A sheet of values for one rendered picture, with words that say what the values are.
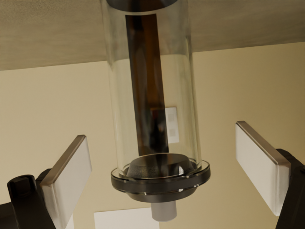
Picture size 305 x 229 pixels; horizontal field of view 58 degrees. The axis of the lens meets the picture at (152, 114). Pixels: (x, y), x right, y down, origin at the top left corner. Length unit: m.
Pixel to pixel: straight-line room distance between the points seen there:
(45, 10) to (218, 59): 0.62
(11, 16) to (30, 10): 0.04
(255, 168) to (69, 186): 0.11
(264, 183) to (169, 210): 0.16
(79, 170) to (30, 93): 0.80
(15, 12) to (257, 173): 0.38
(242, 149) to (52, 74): 0.81
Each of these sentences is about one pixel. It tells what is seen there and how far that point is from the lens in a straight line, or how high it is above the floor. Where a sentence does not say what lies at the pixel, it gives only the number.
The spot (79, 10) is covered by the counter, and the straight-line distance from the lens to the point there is 0.44.
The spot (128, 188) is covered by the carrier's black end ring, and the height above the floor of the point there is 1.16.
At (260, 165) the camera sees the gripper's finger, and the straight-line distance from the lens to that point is 0.17.
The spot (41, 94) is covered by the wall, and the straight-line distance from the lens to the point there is 0.96.
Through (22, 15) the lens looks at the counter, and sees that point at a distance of 0.46.
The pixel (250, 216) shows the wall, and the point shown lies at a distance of 1.02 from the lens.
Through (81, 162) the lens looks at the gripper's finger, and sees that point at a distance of 0.19.
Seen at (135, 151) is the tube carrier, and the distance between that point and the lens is 0.27.
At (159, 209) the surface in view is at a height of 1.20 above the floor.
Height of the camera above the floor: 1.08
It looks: 2 degrees up
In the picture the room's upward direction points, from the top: 175 degrees clockwise
